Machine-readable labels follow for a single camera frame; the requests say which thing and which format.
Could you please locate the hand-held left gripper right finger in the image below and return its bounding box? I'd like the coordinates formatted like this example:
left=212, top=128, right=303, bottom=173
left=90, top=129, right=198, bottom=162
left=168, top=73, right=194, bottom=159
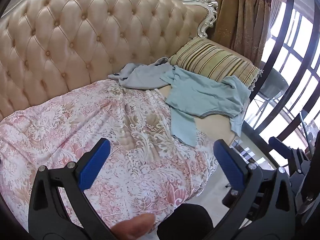
left=207, top=139, right=297, bottom=240

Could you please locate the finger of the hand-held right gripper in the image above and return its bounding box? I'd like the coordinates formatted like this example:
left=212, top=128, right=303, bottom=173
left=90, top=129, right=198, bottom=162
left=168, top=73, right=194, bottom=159
left=269, top=136, right=309, bottom=175

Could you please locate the brown patterned curtain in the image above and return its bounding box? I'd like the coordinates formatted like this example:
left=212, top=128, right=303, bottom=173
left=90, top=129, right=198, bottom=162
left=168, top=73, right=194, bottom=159
left=212, top=0, right=273, bottom=63

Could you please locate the grey garment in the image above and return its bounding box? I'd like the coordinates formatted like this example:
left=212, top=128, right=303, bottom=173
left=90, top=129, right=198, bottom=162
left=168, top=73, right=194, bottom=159
left=108, top=57, right=175, bottom=90

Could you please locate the pink floral blanket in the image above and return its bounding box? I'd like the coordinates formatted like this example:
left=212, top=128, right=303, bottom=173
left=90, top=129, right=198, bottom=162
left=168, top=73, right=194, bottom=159
left=0, top=79, right=218, bottom=235

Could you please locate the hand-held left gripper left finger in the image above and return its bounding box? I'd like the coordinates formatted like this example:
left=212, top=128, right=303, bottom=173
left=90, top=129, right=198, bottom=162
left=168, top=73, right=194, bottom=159
left=28, top=138, right=118, bottom=240

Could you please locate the beige tufted leather sofa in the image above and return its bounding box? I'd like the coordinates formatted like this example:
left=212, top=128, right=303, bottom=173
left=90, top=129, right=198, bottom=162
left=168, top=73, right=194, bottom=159
left=0, top=0, right=262, bottom=205

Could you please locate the striped yellow pillow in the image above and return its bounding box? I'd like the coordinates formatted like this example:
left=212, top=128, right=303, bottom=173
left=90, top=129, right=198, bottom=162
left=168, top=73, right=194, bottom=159
left=169, top=37, right=263, bottom=90

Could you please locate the dark window frame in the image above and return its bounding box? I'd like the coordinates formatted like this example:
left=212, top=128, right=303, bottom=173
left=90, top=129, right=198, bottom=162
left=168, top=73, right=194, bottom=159
left=244, top=0, right=320, bottom=160

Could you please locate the person's dark trouser leg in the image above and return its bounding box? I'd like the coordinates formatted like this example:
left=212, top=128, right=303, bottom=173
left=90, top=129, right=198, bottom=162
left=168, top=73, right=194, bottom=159
left=157, top=203, right=214, bottom=240

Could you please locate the light green shirt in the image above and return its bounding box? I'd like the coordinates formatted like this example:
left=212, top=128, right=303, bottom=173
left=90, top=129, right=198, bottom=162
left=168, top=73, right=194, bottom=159
left=160, top=65, right=251, bottom=147

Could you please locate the person's left hand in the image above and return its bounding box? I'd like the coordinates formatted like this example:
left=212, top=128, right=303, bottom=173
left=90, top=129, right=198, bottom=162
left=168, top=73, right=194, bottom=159
left=111, top=214, right=155, bottom=240

